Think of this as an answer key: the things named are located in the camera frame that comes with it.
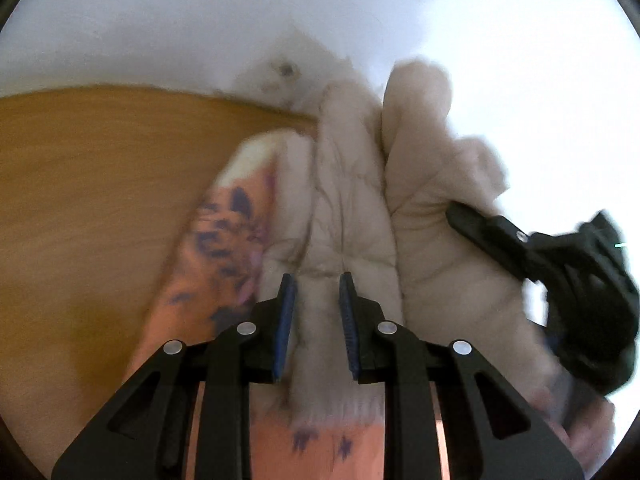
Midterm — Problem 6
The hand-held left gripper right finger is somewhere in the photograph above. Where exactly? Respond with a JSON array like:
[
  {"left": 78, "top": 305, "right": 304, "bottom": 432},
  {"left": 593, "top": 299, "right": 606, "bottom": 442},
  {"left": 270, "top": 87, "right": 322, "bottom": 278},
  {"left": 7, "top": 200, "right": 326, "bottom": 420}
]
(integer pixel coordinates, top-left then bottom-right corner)
[{"left": 339, "top": 271, "right": 586, "bottom": 480}]

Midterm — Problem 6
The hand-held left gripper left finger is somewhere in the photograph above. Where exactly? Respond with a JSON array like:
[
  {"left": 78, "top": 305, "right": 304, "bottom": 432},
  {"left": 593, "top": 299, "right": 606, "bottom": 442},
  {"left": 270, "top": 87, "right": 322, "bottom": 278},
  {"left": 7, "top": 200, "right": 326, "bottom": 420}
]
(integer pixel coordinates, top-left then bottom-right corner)
[{"left": 50, "top": 274, "right": 299, "bottom": 480}]

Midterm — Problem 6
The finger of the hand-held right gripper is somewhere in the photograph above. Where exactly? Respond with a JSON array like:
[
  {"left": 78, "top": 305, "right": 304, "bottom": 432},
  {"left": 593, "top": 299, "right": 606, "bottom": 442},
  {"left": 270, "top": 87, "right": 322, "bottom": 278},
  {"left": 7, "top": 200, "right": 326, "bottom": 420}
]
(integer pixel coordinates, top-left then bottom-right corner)
[{"left": 446, "top": 201, "right": 538, "bottom": 283}]

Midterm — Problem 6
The beige puffer jacket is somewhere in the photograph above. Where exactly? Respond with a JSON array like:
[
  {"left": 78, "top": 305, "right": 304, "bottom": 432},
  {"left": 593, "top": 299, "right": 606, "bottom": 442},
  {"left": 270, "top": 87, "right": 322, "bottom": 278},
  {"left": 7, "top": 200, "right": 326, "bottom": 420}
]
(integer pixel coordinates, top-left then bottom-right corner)
[{"left": 257, "top": 57, "right": 568, "bottom": 428}]

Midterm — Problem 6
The person's right hand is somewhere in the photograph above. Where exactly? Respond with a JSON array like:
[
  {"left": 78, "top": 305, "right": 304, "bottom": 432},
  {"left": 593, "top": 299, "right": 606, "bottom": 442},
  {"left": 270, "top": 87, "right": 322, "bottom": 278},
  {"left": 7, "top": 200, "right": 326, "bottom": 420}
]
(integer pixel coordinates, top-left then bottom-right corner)
[{"left": 530, "top": 375, "right": 617, "bottom": 467}]

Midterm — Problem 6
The orange printed cloth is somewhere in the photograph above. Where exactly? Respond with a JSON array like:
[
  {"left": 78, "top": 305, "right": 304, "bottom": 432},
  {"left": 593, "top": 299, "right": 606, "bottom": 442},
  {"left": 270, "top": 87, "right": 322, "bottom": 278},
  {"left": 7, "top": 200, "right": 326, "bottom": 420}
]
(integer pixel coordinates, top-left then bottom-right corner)
[{"left": 122, "top": 130, "right": 388, "bottom": 480}]

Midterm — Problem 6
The white coaxial wall plate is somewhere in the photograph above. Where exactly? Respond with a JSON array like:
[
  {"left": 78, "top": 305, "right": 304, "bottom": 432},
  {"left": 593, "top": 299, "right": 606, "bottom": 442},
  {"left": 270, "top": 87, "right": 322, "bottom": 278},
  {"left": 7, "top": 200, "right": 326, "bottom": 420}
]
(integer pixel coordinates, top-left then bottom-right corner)
[{"left": 235, "top": 55, "right": 313, "bottom": 108}]

